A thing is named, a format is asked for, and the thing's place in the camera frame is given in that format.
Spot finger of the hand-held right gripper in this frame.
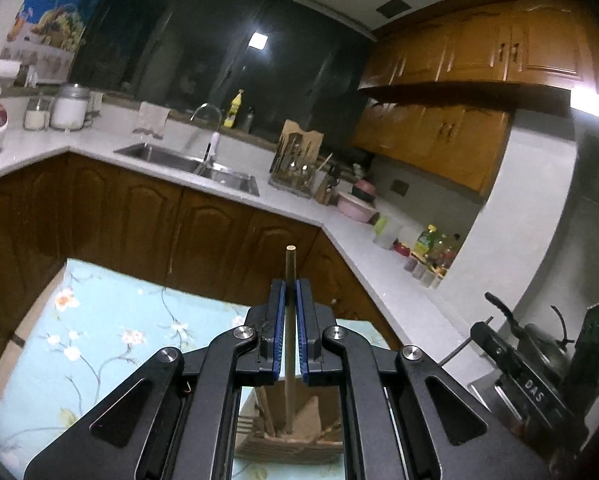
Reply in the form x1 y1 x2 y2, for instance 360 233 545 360
470 322 527 378

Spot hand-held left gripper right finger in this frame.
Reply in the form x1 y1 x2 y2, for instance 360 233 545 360
296 279 553 480

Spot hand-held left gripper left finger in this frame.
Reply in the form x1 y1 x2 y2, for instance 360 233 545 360
24 279 287 480

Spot long metal chopstick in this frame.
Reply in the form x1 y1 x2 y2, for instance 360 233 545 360
438 316 493 367

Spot light wooden chopstick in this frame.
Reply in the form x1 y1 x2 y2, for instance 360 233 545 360
284 245 297 436

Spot brown wooden chopstick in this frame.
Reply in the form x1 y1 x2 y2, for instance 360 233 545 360
254 386 271 434

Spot dark wooden chopstick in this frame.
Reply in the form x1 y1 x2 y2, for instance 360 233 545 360
262 386 278 436

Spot wooden utensil holder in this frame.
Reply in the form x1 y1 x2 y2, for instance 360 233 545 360
234 389 344 467

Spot row of spice jars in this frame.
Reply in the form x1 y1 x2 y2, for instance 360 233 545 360
403 254 443 289

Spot dark sauce bottles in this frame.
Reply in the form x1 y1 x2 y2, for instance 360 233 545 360
436 233 461 272

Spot white kitchen countertop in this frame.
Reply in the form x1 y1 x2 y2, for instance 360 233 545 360
0 95 495 391

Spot cooking oil bottle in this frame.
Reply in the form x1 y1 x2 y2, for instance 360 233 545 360
411 224 439 262

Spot white plastic cup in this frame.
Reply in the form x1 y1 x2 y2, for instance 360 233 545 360
372 213 403 252

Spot pink pot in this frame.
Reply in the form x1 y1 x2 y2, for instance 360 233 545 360
336 179 381 224

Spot knife block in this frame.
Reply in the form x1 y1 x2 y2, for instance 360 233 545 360
313 162 341 207

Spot dish rack with cutting board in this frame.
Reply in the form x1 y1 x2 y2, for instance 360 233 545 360
268 119 326 197

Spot floral blue tablecloth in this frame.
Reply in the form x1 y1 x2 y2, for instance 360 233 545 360
0 259 390 480

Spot brown lower cabinets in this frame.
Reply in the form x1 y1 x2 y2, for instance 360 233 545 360
0 152 405 396

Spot steel kitchen sink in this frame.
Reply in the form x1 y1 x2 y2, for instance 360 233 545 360
114 142 261 197

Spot chrome faucet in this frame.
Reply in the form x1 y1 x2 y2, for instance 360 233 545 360
190 103 224 177

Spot yellow detergent bottle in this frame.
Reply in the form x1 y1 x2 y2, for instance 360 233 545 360
222 89 245 129

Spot hanging dish cloth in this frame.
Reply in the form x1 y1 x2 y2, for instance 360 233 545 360
138 102 171 139

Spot wooden upper cabinets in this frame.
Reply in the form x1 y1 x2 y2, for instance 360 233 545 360
352 0 599 202

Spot dark kitchen window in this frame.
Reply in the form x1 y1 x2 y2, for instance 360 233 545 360
70 0 376 162

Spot white jar with metal lid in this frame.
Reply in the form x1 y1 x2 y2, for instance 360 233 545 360
50 83 91 131

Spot glass storage jar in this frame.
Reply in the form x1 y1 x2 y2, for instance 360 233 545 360
23 97 53 132

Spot ceiling vent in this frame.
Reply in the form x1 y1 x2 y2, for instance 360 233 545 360
376 0 411 17

